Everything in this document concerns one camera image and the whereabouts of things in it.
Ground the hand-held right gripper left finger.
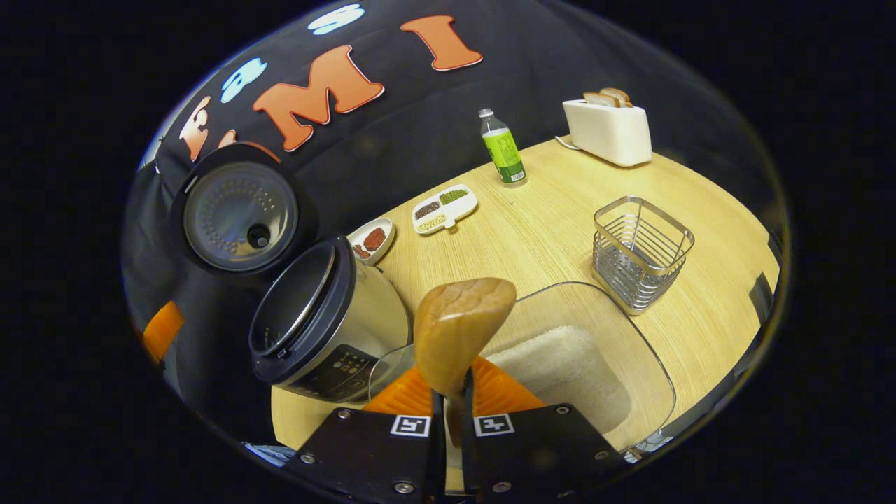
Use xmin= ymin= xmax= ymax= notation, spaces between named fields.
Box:
xmin=283 ymin=365 xmax=447 ymax=504

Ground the metal wire chopstick holder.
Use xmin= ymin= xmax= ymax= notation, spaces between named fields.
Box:
xmin=592 ymin=196 xmax=696 ymax=316

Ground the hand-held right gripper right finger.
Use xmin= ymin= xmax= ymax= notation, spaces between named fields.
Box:
xmin=461 ymin=357 xmax=624 ymax=502

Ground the white toaster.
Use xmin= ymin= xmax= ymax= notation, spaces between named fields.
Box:
xmin=555 ymin=98 xmax=653 ymax=168

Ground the wooden spoon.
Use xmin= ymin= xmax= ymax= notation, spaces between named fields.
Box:
xmin=414 ymin=277 xmax=518 ymax=449

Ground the clear container of rice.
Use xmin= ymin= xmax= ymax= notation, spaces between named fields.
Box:
xmin=367 ymin=281 xmax=678 ymax=453

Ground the blue cloth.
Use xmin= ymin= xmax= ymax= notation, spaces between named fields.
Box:
xmin=244 ymin=442 xmax=299 ymax=467

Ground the small white oval dish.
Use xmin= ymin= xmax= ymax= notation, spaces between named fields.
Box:
xmin=348 ymin=217 xmax=396 ymax=267

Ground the black silver rice cooker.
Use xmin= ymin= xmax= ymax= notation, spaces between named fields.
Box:
xmin=170 ymin=143 xmax=412 ymax=403

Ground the white divided dish of beans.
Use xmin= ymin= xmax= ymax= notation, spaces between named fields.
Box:
xmin=412 ymin=184 xmax=480 ymax=236

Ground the green label bottle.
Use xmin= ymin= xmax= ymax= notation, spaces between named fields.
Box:
xmin=479 ymin=108 xmax=528 ymax=186

